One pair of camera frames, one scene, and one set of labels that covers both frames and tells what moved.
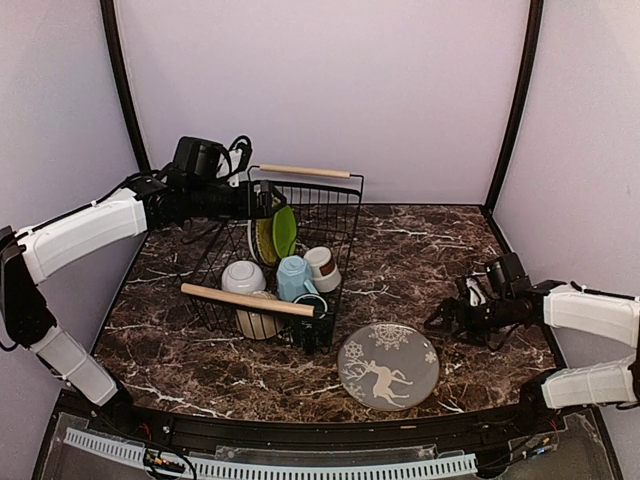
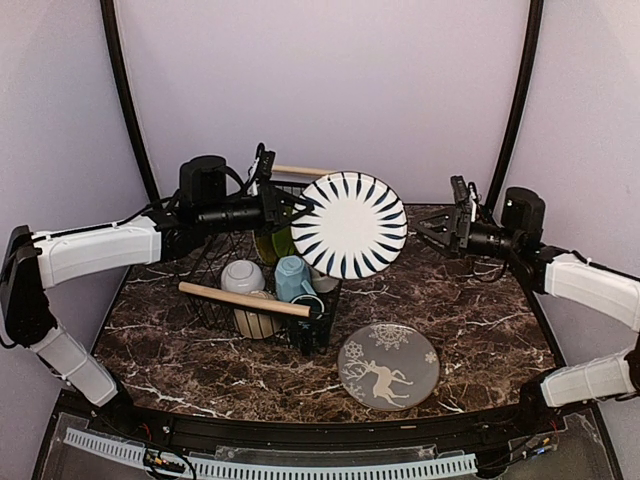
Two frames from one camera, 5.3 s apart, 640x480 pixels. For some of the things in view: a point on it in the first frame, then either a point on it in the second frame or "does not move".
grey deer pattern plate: x=389 y=366 does not move
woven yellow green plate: x=266 y=240 does not move
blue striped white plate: x=253 y=238 to x=358 y=226
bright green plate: x=284 y=231 does not move
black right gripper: x=471 y=325 to x=456 y=218
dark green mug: x=311 y=335 does not move
